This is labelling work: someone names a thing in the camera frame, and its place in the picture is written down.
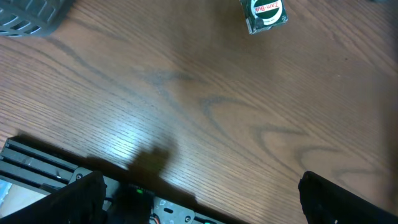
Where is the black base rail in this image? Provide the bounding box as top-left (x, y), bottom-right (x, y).
top-left (1, 136), bottom-right (234, 223)

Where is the dark grey plastic basket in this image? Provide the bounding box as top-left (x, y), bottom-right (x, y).
top-left (1, 0), bottom-right (74, 37)

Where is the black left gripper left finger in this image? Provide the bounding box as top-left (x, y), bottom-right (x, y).
top-left (1, 171), bottom-right (106, 224)

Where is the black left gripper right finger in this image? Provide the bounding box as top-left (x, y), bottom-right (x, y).
top-left (298, 171), bottom-right (397, 224)

